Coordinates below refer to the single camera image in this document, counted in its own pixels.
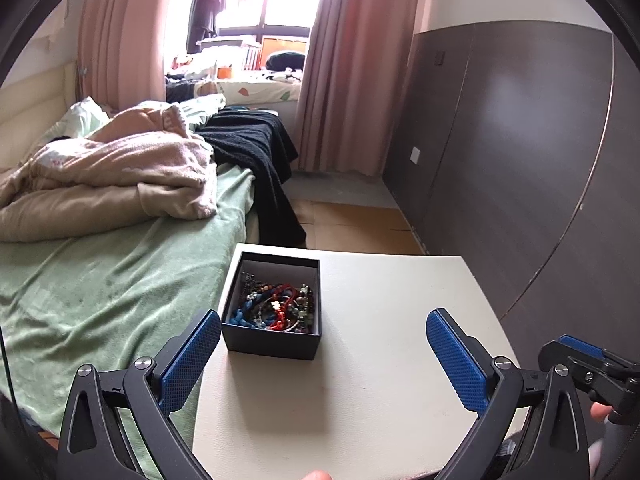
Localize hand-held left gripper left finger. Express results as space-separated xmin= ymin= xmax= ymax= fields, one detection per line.
xmin=57 ymin=308 xmax=222 ymax=480

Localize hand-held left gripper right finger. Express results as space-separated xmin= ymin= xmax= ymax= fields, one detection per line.
xmin=426 ymin=309 xmax=593 ymax=480

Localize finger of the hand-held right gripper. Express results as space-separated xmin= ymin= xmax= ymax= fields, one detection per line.
xmin=537 ymin=334 xmax=640 ymax=413

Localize dark square jewelry box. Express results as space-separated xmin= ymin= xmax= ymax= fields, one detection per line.
xmin=221 ymin=251 xmax=322 ymax=362

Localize pile of beaded jewelry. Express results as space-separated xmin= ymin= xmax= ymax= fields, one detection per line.
xmin=229 ymin=271 xmax=317 ymax=335

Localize green bed sheet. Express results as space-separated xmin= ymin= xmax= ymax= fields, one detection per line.
xmin=0 ymin=165 xmax=258 ymax=480

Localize pink fleece blanket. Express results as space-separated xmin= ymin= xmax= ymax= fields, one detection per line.
xmin=0 ymin=100 xmax=221 ymax=243

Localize black knit cloth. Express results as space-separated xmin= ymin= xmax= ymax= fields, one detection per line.
xmin=192 ymin=107 xmax=308 ymax=250

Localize pale green garment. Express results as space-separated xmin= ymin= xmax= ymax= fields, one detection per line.
xmin=137 ymin=94 xmax=226 ymax=133

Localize pale green pillow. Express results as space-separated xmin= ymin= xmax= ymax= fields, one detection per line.
xmin=37 ymin=96 xmax=113 ymax=153

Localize white leaf print cushion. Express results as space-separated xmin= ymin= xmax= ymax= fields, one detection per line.
xmin=217 ymin=79 xmax=303 ymax=106

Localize cream padded headboard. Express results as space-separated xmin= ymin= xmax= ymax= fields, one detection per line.
xmin=0 ymin=57 xmax=83 ymax=171

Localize pink window curtain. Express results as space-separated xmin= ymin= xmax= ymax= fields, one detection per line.
xmin=292 ymin=0 xmax=436 ymax=177
xmin=77 ymin=0 xmax=183 ymax=116

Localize black bag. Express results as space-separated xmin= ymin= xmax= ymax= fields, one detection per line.
xmin=265 ymin=51 xmax=307 ymax=73

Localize orange cabinet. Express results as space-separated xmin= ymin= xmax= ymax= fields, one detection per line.
xmin=262 ymin=35 xmax=311 ymax=56

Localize hanging dark clothes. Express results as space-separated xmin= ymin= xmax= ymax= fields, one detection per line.
xmin=187 ymin=0 xmax=233 ymax=53

